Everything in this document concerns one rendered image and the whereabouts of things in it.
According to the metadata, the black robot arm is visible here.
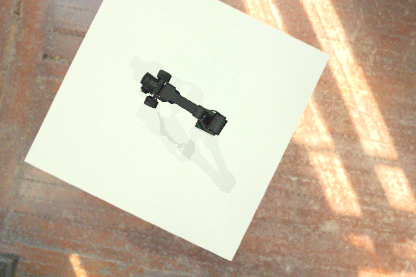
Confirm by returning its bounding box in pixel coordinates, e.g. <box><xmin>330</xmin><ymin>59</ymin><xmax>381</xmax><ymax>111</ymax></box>
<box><xmin>140</xmin><ymin>72</ymin><xmax>228</xmax><ymax>136</ymax></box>

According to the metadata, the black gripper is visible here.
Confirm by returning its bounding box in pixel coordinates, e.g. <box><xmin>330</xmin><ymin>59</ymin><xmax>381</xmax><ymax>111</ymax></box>
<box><xmin>144</xmin><ymin>69</ymin><xmax>172</xmax><ymax>109</ymax></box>

